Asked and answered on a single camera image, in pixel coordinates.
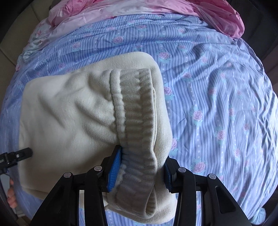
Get left hand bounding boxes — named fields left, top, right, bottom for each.
left=7, top=179, right=17, bottom=209

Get blue striped floral bedsheet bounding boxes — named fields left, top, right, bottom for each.
left=1, top=14, right=277, bottom=225

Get pink satin duvet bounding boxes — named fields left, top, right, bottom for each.
left=48, top=1, right=245, bottom=38

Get cream white pants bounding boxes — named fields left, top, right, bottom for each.
left=18, top=52, right=177, bottom=224

